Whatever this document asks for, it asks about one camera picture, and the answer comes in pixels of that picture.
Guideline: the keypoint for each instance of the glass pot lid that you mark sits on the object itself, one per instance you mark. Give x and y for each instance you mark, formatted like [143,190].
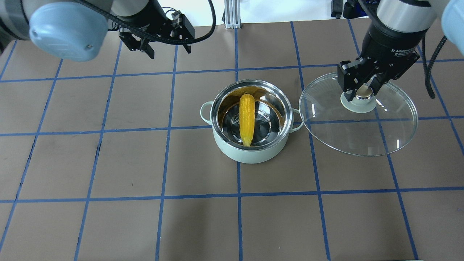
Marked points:
[369,125]

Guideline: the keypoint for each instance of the pale green metal pot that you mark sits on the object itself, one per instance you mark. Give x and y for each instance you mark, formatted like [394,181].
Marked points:
[274,120]

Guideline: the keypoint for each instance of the yellow corn cob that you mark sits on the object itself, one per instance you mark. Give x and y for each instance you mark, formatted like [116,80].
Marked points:
[246,118]

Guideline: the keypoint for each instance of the aluminium frame post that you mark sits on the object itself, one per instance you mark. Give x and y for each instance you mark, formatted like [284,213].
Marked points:
[232,14]

